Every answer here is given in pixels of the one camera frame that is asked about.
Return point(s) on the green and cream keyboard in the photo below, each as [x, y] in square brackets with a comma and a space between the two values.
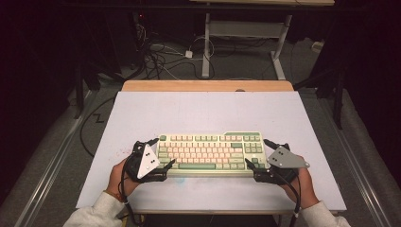
[205, 154]

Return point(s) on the person's left hand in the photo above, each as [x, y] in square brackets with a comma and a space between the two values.
[116, 179]

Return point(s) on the person's right hand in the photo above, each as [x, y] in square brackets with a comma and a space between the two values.
[304, 192]

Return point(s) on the black stand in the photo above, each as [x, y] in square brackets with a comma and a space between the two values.
[78, 94]
[339, 101]

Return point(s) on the white power strip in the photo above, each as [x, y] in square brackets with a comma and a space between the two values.
[317, 46]

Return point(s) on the white power adapter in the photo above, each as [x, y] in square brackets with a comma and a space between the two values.
[188, 54]

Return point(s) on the white-framed desk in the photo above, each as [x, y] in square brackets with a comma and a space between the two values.
[242, 29]

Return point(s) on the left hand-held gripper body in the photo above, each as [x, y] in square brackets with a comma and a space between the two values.
[148, 160]

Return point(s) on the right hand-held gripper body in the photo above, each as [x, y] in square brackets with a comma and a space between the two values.
[285, 159]

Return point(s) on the metal floor rail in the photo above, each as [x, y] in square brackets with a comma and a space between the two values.
[356, 164]
[53, 164]

